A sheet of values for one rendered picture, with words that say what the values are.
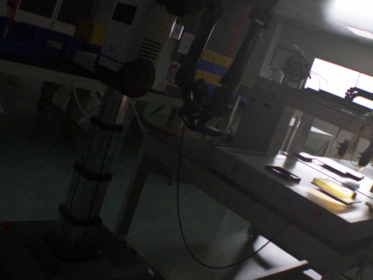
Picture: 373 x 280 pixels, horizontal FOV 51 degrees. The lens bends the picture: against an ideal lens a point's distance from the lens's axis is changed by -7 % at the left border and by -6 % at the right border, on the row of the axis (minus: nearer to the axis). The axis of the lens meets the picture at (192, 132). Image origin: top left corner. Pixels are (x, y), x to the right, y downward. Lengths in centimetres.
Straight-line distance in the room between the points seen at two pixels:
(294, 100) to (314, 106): 12
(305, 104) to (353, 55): 784
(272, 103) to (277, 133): 18
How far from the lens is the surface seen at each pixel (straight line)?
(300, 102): 214
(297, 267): 287
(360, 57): 985
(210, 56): 547
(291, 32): 1091
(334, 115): 205
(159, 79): 385
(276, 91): 229
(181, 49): 392
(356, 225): 161
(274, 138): 222
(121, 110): 161
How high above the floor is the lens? 121
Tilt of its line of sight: 10 degrees down
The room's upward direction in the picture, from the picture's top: 20 degrees clockwise
